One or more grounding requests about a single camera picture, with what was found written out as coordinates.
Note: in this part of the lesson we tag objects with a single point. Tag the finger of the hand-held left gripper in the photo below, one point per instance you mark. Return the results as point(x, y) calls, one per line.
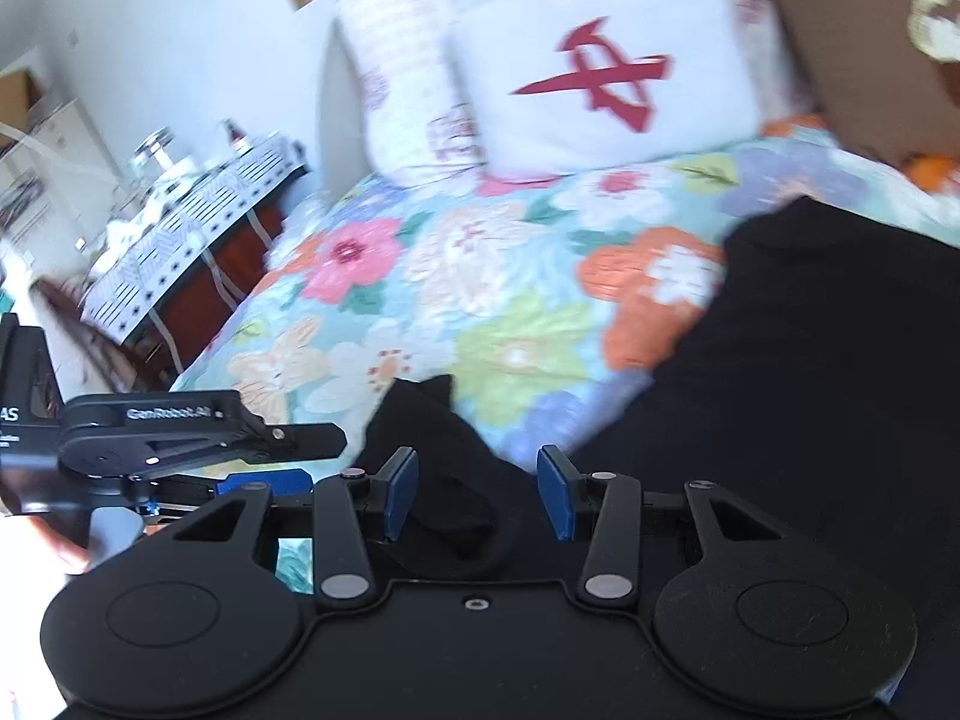
point(307, 441)
point(266, 481)

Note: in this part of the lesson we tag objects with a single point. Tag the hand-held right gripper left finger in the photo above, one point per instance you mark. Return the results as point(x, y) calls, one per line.
point(397, 495)

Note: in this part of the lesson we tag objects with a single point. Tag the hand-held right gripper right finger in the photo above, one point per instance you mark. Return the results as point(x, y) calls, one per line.
point(559, 495)

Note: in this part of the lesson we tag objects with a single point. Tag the black garment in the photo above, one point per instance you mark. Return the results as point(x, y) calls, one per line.
point(787, 390)

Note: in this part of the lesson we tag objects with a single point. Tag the person's left hand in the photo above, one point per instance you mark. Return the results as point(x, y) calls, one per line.
point(64, 549)

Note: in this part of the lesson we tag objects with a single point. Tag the dark wooden side table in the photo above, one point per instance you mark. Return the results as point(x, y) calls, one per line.
point(195, 292)

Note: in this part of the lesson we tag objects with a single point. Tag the floral quilt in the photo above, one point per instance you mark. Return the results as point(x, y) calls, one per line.
point(450, 277)

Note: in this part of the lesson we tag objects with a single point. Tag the patterned table cloth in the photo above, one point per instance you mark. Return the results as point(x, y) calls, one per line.
point(195, 217)

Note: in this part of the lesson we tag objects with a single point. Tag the glass jar with metal lid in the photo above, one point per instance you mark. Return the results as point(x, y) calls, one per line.
point(155, 150)

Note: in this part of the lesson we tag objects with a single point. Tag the white cabinet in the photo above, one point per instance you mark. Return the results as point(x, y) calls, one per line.
point(37, 142)

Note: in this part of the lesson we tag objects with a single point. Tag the small dark bottle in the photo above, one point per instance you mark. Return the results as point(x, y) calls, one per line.
point(237, 133)

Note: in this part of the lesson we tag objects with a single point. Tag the grey bed headboard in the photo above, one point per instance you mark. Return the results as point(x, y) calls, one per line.
point(336, 105)

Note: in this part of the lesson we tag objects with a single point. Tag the pale floral pillow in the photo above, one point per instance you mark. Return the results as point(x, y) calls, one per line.
point(397, 52)

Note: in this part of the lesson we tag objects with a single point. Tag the white pillow with red print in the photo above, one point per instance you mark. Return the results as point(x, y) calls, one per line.
point(525, 30)

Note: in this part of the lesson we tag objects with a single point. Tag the brown pillow with cloud print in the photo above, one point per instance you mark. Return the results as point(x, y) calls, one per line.
point(840, 30)

